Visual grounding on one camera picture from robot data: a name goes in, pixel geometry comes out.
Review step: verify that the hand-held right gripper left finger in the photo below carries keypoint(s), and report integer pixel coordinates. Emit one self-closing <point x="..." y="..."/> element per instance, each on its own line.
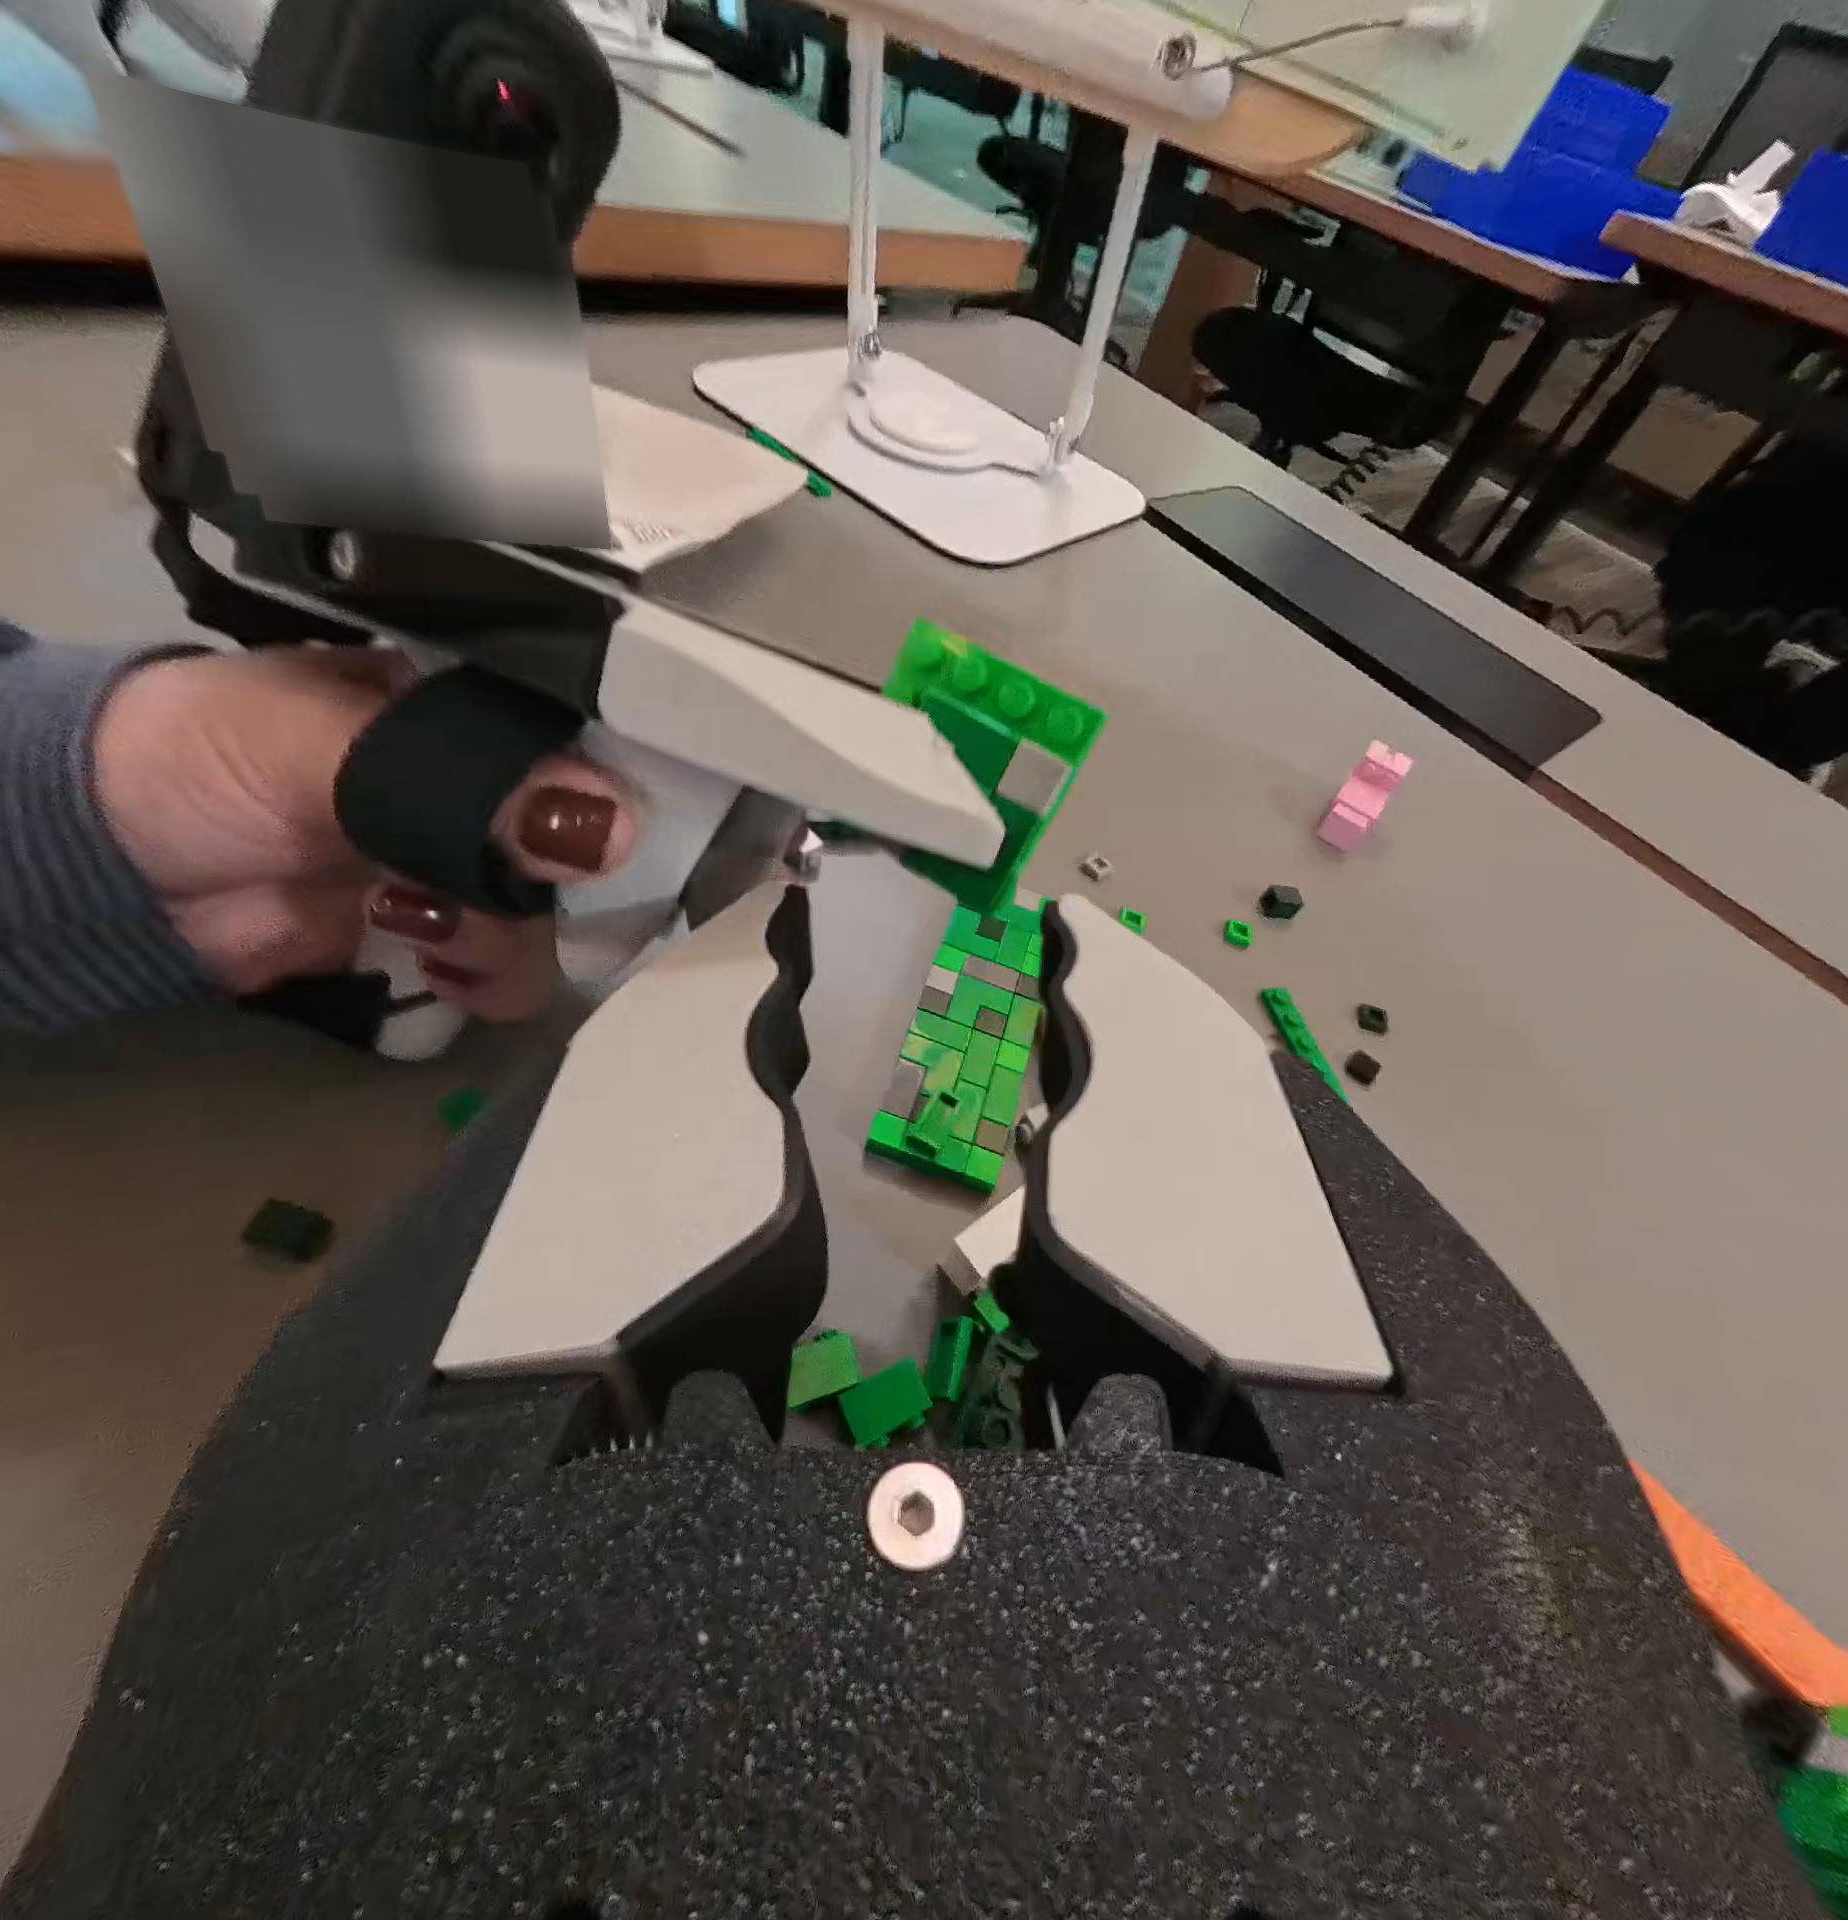
<point x="654" y="1170"/>

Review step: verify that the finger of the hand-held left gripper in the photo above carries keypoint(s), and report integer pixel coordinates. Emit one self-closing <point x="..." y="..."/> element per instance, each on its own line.
<point x="774" y="721"/>

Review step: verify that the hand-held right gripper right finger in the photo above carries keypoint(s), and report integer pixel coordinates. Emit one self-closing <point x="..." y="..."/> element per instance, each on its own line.
<point x="1195" y="1170"/>

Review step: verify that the small green tiled plate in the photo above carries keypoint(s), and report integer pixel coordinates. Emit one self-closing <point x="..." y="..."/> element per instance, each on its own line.
<point x="999" y="721"/>

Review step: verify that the black desk panel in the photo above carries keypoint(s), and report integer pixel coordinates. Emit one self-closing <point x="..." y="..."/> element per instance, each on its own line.
<point x="1359" y="615"/>

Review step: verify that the person's left hand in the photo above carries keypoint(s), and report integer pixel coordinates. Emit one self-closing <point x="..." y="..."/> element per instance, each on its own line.
<point x="220" y="810"/>

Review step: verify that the long green plate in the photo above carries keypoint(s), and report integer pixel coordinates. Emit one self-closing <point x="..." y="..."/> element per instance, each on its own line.
<point x="1291" y="1020"/>

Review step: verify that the white paper bag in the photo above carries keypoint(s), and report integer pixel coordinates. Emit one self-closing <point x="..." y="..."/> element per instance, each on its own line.
<point x="685" y="481"/>

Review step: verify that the large green mosaic panel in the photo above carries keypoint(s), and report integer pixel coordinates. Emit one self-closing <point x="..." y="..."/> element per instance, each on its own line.
<point x="954" y="1051"/>

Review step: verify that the white book stand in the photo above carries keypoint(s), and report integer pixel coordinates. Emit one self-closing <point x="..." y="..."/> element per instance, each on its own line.
<point x="940" y="495"/>

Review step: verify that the scattered small bricks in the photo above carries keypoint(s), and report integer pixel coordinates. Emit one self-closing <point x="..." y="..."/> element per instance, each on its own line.
<point x="1281" y="903"/>

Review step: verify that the pink pig model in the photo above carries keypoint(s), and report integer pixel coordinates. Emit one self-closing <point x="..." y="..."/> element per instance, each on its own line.
<point x="1359" y="810"/>

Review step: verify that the wooden edged table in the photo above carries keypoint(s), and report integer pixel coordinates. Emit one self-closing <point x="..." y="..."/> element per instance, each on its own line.
<point x="834" y="181"/>

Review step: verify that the black office chair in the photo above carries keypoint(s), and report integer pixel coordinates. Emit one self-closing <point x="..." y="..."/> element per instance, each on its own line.
<point x="1299" y="366"/>

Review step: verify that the orange brick separator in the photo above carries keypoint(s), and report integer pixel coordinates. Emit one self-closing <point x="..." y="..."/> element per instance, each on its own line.
<point x="1750" y="1605"/>

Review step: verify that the green brick cube model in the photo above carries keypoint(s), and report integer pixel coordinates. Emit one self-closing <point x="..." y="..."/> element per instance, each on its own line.
<point x="1840" y="1815"/>

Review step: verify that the blue storage bin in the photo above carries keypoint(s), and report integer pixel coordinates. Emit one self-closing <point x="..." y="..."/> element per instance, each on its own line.
<point x="1571" y="166"/>
<point x="1832" y="225"/>

